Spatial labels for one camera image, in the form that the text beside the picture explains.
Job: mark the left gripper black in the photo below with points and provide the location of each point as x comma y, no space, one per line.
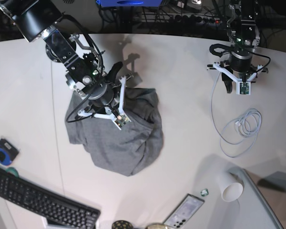
239,61

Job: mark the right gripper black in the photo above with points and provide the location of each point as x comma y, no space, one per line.
104,97

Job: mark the grey t-shirt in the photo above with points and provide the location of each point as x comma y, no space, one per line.
131,149

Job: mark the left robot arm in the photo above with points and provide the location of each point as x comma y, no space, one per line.
244,36

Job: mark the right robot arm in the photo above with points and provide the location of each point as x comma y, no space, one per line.
84,64

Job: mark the blue box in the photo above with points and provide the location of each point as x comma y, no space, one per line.
129,3

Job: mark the white paper cup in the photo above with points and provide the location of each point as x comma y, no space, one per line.
229,187

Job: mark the small green white chip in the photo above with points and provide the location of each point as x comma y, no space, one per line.
204,192

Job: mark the blue black tape measure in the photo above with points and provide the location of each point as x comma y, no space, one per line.
8,152

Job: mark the green tape roll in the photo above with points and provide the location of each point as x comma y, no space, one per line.
13,171

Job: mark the smartphone clear case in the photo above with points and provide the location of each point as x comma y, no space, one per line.
183,212

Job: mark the black keyboard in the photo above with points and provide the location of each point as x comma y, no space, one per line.
45,203

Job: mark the black gold dotted lid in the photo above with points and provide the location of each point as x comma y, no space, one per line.
122,224

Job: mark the gold round tin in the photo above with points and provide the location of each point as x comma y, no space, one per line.
156,226

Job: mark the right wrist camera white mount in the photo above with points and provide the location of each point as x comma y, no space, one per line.
120,119

